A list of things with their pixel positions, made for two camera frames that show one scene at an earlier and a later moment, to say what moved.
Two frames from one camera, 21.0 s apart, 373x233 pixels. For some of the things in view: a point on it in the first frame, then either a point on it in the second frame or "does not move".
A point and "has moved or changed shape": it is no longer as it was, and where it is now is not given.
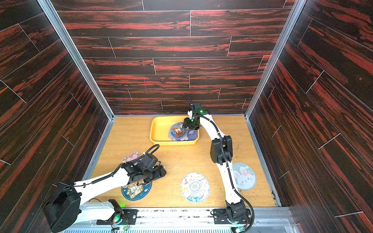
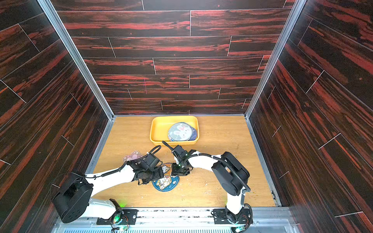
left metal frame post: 49,9 does not move
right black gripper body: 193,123 → 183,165
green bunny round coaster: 245,175 has moved or changed shape
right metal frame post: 296,8 does not move
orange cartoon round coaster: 136,191 → 168,182
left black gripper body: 154,173 does not move
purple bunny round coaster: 192,134 does not move
